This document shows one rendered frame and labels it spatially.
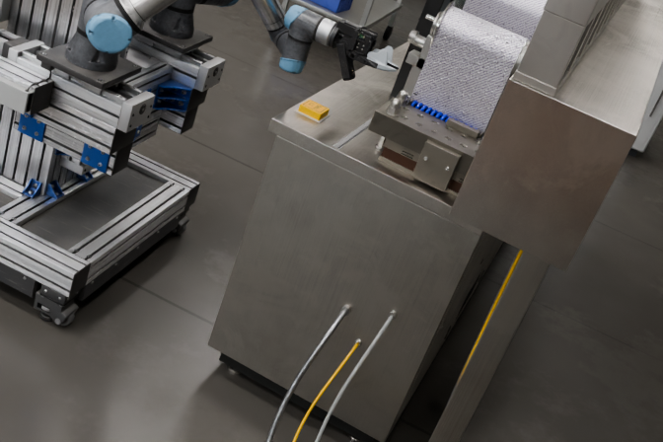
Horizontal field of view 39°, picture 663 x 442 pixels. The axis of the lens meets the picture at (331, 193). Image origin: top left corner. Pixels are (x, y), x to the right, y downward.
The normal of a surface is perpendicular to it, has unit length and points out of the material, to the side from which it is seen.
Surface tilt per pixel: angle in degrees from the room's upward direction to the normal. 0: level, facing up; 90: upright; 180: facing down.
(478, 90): 90
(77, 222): 0
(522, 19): 92
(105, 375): 0
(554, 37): 90
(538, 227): 90
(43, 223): 0
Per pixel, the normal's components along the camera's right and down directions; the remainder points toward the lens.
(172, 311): 0.32, -0.84
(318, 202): -0.37, 0.31
